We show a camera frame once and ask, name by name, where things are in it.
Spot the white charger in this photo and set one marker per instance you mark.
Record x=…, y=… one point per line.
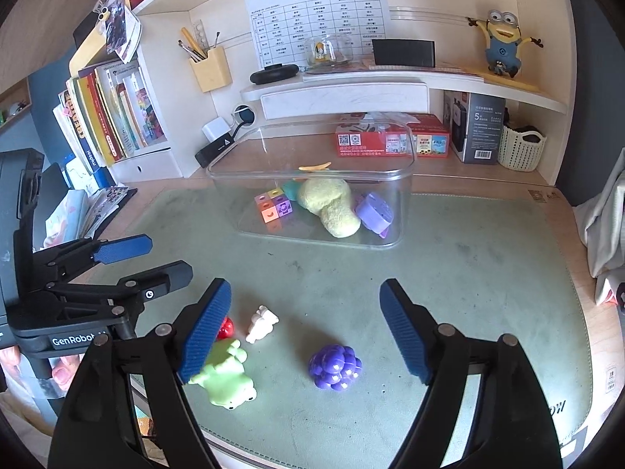
x=217, y=129

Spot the glass dome with figure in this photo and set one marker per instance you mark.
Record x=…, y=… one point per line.
x=329, y=51

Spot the large red box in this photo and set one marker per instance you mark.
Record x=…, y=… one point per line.
x=361, y=141

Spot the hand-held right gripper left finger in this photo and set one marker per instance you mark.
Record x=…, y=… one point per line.
x=207, y=332

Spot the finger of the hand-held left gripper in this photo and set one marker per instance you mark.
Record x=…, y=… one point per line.
x=122, y=246
x=156, y=281

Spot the purple plastic toy box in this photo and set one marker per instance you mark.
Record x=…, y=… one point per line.
x=373, y=212

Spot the black product box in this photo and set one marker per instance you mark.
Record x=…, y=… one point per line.
x=483, y=127

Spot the yellow pen holder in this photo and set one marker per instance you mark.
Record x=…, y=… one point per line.
x=211, y=71

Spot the row of books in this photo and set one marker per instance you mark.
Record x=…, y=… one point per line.
x=107, y=112

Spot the purple grape toy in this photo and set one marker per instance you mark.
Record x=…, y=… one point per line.
x=334, y=366

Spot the red round toy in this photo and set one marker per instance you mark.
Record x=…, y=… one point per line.
x=226, y=330

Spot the pastel cloth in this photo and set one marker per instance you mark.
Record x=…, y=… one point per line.
x=63, y=220

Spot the black oval object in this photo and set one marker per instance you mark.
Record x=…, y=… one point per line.
x=273, y=74

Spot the black rectangular box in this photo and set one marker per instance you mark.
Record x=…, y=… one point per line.
x=404, y=52

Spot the white woven basket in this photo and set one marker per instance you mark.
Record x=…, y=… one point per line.
x=520, y=149

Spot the clipped photo cards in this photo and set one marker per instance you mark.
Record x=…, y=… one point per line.
x=119, y=29

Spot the printed timetable sheet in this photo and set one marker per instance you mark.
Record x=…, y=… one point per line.
x=293, y=14

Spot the bunch of pens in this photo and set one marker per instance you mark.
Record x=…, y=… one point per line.
x=195, y=46

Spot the colourful cube block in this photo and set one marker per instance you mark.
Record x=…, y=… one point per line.
x=273, y=205

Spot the small red box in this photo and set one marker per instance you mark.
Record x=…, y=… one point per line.
x=432, y=141

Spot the green frog toy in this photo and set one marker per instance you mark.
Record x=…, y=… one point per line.
x=227, y=381

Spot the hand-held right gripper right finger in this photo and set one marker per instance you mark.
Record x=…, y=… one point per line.
x=405, y=332

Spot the person's left hand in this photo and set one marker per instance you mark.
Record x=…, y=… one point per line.
x=66, y=373

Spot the yellow cartoon figure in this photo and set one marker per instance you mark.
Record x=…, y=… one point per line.
x=503, y=46

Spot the black adapter with white plug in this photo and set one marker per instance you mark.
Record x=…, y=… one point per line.
x=212, y=151

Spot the small white figure toy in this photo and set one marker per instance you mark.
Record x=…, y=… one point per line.
x=261, y=325

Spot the light printed cloth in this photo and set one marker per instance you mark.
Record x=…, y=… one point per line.
x=603, y=224

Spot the green desk mat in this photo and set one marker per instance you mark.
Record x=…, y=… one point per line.
x=464, y=264

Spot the orange hair clip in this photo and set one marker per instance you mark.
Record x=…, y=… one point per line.
x=315, y=167

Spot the sticker sheet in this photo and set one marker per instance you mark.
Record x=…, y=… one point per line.
x=105, y=207

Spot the white shelf drawer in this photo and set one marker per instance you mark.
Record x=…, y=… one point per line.
x=342, y=100

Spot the yellow board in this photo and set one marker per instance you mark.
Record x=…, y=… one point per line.
x=85, y=51

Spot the teal plush toy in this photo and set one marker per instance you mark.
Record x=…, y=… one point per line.
x=292, y=190

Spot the yellow plush toy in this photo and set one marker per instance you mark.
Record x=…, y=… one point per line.
x=332, y=210

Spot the white drawer box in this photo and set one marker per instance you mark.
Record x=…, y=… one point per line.
x=141, y=168

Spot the clear plastic container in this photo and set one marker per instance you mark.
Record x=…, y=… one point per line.
x=390, y=176

